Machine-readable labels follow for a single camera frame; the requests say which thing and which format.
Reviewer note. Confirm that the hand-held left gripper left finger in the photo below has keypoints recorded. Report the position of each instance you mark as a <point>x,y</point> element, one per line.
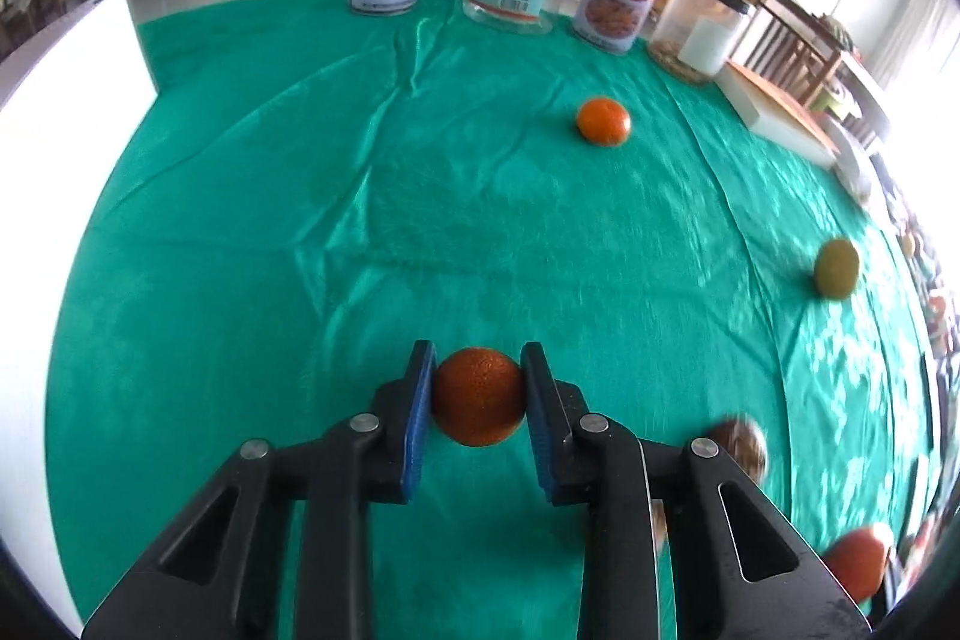
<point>420,422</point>

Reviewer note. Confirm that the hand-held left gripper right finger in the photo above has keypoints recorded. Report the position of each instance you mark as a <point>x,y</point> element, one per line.
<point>538,422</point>

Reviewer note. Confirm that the orange tangerine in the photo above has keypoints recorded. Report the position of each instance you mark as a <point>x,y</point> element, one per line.
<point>604,121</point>
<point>478,396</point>

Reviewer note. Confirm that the green-orange tangerine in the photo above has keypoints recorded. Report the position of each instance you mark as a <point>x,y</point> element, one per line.
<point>836,267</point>

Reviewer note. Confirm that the red apple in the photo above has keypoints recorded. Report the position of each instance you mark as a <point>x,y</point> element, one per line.
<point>855,561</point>

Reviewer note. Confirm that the white foam board brown top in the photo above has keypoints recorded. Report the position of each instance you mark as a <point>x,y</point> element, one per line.
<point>780,119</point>

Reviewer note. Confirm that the white plastic bag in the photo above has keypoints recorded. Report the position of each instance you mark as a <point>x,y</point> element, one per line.
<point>862,160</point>

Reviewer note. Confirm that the clear jar black lid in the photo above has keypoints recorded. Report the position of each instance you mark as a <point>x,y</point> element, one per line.
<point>701,29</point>

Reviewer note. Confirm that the wooden railing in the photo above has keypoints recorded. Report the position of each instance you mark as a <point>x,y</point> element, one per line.
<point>795,48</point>

